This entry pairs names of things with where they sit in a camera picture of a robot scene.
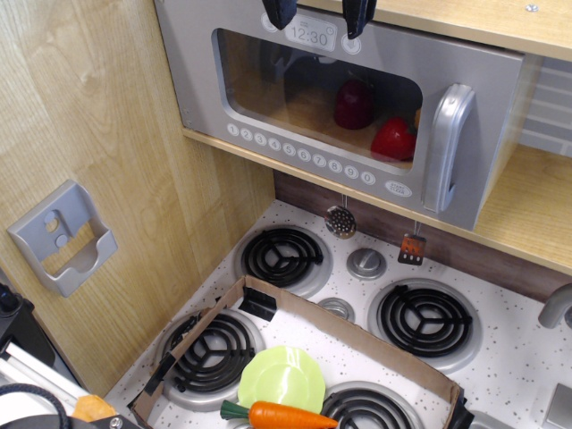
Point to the grey stove knob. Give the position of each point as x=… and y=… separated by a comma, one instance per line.
x=366, y=264
x=338, y=307

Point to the toy metal strainer spoon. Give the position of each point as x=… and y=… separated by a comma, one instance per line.
x=339, y=220

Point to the yellow toy corn cob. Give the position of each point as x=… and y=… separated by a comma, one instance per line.
x=417, y=118

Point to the grey toy microwave door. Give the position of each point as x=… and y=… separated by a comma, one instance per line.
x=239, y=79

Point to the grey stove knob lower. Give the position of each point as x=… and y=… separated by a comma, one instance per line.
x=338, y=307

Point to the orange toy spatula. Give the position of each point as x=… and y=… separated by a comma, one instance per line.
x=412, y=247

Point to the black burner back right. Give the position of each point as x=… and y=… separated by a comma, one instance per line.
x=429, y=320

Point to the black burner front left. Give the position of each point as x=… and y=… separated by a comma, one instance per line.
x=209, y=371

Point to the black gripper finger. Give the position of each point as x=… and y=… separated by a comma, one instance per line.
x=357, y=13
x=280, y=12

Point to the grey toy faucet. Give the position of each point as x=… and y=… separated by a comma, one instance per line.
x=557, y=308

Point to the brown cardboard tray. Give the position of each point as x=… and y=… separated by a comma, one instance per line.
x=264, y=300

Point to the grey wall phone holder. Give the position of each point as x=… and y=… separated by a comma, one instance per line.
x=51, y=225

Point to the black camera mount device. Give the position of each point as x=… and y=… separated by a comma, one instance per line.
x=20, y=327

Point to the light green toy plate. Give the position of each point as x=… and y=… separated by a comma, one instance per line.
x=283, y=375

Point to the orange toy carrot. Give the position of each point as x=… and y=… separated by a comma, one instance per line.
x=263, y=414

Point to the dark red toy vegetable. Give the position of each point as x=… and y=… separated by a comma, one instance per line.
x=354, y=105

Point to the grey stove knob upper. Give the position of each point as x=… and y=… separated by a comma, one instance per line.
x=366, y=264

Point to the red toy pepper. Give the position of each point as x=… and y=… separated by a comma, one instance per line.
x=395, y=141

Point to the silver microwave door handle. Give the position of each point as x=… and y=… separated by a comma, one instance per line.
x=449, y=119

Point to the black burner front right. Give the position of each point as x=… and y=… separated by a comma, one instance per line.
x=363, y=404

